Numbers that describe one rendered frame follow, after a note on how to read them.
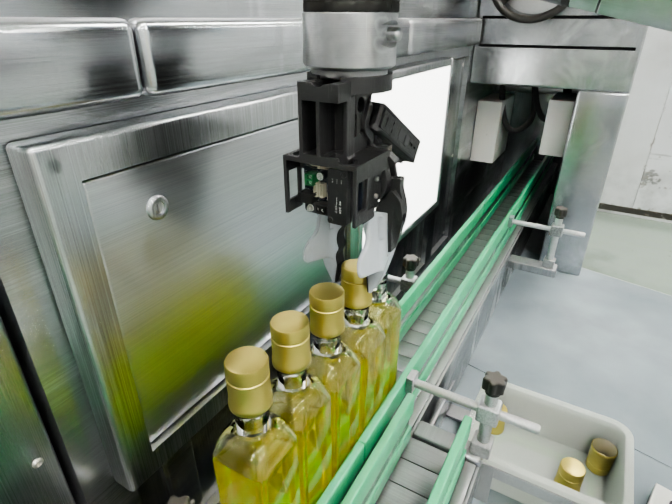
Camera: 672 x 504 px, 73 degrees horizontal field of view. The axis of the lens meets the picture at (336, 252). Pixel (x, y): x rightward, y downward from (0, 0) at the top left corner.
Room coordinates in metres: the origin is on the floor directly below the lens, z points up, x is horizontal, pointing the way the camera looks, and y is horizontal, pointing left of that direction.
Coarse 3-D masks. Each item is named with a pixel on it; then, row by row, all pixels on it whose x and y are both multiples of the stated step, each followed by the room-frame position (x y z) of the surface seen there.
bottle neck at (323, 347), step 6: (318, 342) 0.36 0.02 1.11; (324, 342) 0.36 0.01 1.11; (330, 342) 0.36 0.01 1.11; (336, 342) 0.36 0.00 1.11; (318, 348) 0.36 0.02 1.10; (324, 348) 0.36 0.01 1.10; (330, 348) 0.36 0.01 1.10; (336, 348) 0.36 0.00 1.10; (318, 354) 0.36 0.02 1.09; (324, 354) 0.36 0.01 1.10; (330, 354) 0.36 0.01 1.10; (336, 354) 0.36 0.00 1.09
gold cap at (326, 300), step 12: (312, 288) 0.38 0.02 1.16; (324, 288) 0.38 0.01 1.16; (336, 288) 0.38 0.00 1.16; (312, 300) 0.36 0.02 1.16; (324, 300) 0.36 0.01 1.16; (336, 300) 0.36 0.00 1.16; (312, 312) 0.36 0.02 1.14; (324, 312) 0.36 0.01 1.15; (336, 312) 0.36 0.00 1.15; (312, 324) 0.36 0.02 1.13; (324, 324) 0.36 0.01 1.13; (336, 324) 0.36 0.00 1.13; (324, 336) 0.36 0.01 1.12; (336, 336) 0.36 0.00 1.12
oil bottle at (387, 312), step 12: (372, 300) 0.46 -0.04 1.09; (384, 300) 0.46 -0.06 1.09; (396, 300) 0.48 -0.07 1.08; (372, 312) 0.45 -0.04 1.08; (384, 312) 0.45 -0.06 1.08; (396, 312) 0.47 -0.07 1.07; (384, 324) 0.44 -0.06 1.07; (396, 324) 0.47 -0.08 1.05; (396, 336) 0.47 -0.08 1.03; (396, 348) 0.47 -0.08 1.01; (384, 360) 0.44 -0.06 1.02; (396, 360) 0.48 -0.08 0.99; (384, 372) 0.44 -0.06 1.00; (396, 372) 0.48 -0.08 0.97; (384, 384) 0.44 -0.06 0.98; (384, 396) 0.45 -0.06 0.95
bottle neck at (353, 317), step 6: (348, 312) 0.41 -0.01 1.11; (354, 312) 0.41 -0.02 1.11; (360, 312) 0.41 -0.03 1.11; (366, 312) 0.41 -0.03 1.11; (348, 318) 0.41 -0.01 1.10; (354, 318) 0.41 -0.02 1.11; (360, 318) 0.41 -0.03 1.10; (366, 318) 0.41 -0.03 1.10; (348, 324) 0.41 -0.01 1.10; (354, 324) 0.41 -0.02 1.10; (360, 324) 0.41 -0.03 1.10; (366, 324) 0.41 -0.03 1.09
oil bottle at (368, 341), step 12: (372, 324) 0.42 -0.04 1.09; (348, 336) 0.40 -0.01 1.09; (360, 336) 0.40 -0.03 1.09; (372, 336) 0.40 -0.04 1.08; (384, 336) 0.42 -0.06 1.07; (360, 348) 0.39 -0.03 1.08; (372, 348) 0.40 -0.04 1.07; (384, 348) 0.42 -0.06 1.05; (360, 360) 0.39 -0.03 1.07; (372, 360) 0.40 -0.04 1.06; (372, 372) 0.40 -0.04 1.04; (360, 384) 0.39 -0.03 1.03; (372, 384) 0.40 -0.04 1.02; (360, 396) 0.39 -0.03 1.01; (372, 396) 0.40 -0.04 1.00; (360, 408) 0.39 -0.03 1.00; (372, 408) 0.40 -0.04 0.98; (360, 420) 0.39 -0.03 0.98; (360, 432) 0.39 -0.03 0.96
